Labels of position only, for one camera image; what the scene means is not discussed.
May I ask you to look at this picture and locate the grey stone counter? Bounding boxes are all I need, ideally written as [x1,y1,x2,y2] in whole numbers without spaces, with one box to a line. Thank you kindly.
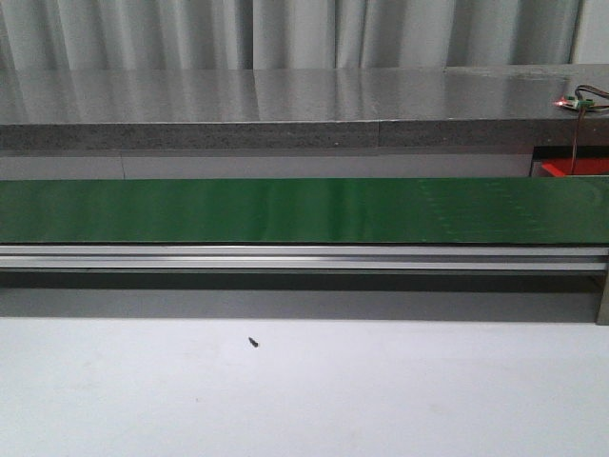
[1,64,608,151]

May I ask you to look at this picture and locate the grey curtain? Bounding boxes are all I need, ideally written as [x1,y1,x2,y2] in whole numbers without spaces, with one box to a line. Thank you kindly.
[1,1,582,70]

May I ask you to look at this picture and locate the red and black wires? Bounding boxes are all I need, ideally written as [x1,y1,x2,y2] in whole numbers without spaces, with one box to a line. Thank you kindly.
[568,85,609,177]

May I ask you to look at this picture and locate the green conveyor belt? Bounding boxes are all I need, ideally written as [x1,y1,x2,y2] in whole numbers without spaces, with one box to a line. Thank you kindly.
[1,177,608,245]

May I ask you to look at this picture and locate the red plastic bin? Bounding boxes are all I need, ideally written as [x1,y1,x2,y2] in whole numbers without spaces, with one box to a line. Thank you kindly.
[540,158,608,177]

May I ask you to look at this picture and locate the aluminium conveyor side rail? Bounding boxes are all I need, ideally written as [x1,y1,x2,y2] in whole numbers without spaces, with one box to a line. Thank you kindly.
[1,245,608,273]

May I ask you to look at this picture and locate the grey conveyor support leg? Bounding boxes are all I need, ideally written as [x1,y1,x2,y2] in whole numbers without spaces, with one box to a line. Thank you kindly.
[593,256,609,326]

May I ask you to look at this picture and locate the small green circuit board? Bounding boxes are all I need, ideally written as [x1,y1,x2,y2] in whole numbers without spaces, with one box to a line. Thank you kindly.
[554,96,595,111]

